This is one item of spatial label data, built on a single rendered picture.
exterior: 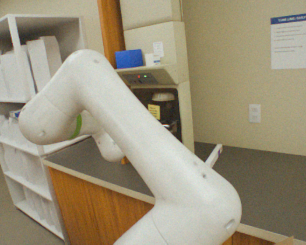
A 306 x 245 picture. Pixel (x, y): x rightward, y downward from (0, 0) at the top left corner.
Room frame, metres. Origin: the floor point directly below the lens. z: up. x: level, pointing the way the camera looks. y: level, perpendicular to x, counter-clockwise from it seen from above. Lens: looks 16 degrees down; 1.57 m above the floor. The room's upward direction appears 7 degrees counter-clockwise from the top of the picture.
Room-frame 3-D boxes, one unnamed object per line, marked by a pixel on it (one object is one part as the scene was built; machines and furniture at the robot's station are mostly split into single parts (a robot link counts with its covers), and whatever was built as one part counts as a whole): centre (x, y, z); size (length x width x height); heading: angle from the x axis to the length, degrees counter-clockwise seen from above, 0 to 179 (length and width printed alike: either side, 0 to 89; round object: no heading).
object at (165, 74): (1.25, -0.01, 1.46); 0.32 x 0.12 x 0.10; 51
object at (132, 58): (1.31, 0.06, 1.56); 0.10 x 0.10 x 0.09; 51
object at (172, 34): (1.39, -0.12, 1.33); 0.32 x 0.25 x 0.77; 51
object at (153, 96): (1.29, -0.04, 1.19); 0.30 x 0.01 x 0.40; 51
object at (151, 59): (1.21, -0.06, 1.54); 0.05 x 0.05 x 0.06; 46
